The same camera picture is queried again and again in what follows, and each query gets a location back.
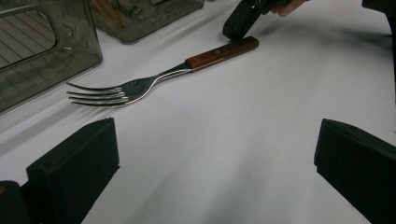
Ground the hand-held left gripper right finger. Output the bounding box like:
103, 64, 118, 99
313, 118, 396, 224

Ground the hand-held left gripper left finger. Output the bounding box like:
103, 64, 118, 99
26, 117, 120, 224

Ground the wooden-handled metal fork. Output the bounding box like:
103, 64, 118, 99
65, 35, 261, 108

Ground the smoky translucent plastic bin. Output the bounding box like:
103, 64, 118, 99
88, 0, 205, 45
0, 0, 104, 114

